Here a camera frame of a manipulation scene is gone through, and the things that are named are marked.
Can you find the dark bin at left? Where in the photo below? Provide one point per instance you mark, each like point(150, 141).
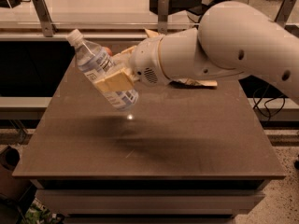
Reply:
point(10, 186)

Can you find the brown chip bag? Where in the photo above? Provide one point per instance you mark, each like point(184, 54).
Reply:
point(186, 83)

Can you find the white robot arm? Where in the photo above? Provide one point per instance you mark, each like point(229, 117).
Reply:
point(232, 40)

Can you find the left metal railing bracket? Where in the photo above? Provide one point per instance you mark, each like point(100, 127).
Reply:
point(47, 26)

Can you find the grey table lower frame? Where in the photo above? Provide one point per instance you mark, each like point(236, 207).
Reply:
point(189, 202)

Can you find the clear blue-label plastic bottle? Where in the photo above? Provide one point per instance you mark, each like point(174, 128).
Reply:
point(95, 63)

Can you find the green packaging on floor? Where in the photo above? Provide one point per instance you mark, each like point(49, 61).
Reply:
point(38, 213)

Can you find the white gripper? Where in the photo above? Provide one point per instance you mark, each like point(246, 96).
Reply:
point(146, 60)

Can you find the middle metal railing bracket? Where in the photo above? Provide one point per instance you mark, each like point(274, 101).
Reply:
point(163, 7)

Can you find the right metal railing bracket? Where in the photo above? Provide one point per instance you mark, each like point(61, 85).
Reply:
point(284, 12)

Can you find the metal railing bracket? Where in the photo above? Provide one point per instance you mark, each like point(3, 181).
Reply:
point(163, 7)
point(47, 26)
point(284, 12)

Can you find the red apple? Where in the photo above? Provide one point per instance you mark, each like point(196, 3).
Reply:
point(109, 51)

